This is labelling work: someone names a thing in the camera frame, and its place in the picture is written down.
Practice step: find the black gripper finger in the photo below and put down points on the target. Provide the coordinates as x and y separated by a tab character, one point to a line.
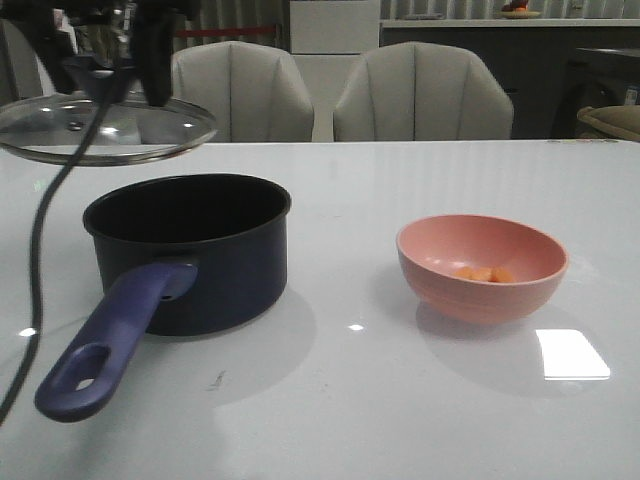
151	50
51	46

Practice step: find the glass lid with blue knob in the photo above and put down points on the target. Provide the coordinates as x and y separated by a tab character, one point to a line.
49	129

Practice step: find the pink bowl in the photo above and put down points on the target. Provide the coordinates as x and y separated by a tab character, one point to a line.
431	249

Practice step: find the orange ham pieces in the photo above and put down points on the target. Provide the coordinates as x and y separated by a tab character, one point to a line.
485	274

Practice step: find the red barrier tape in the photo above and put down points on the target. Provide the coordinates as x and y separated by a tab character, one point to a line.
272	30

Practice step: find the left beige chair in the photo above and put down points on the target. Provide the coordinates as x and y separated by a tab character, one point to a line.
256	93

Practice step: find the beige chair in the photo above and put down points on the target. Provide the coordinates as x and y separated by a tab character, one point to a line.
417	91
256	93

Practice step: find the white cabinet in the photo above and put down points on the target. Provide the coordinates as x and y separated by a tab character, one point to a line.
325	38

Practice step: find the dark blue saucepan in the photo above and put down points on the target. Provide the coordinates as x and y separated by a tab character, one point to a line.
178	256

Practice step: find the right beige chair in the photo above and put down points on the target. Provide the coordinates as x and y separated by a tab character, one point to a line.
417	91

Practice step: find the fruit plate on counter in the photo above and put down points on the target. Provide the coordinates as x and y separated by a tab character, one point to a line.
518	9

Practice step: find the dark counter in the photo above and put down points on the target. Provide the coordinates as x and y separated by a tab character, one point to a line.
526	56

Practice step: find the tan cushion seat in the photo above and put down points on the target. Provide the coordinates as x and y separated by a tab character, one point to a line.
615	122

